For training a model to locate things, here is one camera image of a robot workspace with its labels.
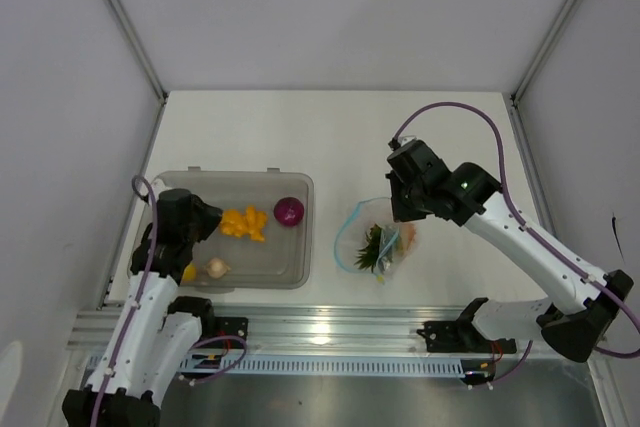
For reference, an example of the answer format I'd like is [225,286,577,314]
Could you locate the orange toy carrot pieces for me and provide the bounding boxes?
[219,205,268,242]

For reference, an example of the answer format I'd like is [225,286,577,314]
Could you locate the beige toy garlic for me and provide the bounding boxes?
[204,258,231,279]

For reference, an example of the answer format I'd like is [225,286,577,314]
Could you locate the yellow toy lemon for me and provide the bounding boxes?
[181,263,198,282]

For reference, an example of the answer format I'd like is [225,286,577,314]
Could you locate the orange toy pineapple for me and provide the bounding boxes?
[355,223,416,276]

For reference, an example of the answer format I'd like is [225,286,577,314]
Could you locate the clear zip top bag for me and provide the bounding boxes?
[333,197,418,284]

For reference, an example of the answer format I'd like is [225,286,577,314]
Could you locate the purple toy onion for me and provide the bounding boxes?
[273,197,305,227]

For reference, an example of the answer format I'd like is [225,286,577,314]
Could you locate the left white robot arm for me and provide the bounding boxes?
[62,188,222,426]

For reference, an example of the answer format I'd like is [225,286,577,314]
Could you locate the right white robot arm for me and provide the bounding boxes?
[387,139,634,363]

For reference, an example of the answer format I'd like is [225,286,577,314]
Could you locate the grey translucent plastic bin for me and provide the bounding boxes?
[152,171,314,292]

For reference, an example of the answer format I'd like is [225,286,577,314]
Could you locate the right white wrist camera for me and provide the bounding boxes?
[397,135,417,146]

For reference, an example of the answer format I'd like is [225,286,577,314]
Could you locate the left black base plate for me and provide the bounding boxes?
[199,316,249,350]

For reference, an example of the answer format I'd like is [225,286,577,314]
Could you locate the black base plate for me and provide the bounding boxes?
[199,316,249,350]
[416,320,517,354]

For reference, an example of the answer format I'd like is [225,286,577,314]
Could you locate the white slotted cable duct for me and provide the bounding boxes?
[86,353,468,379]

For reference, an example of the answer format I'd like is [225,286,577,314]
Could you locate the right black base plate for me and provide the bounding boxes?
[416,320,517,354]

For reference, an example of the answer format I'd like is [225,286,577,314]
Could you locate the aluminium front rail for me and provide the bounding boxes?
[66,304,613,360]

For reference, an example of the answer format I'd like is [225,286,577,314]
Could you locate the left aluminium frame post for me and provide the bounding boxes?
[103,0,168,104]

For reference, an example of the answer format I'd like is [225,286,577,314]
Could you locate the aluminium frame post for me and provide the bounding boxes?
[103,0,168,104]
[510,0,584,108]

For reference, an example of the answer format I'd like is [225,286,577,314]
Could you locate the right aluminium frame post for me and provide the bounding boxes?
[510,0,584,108]

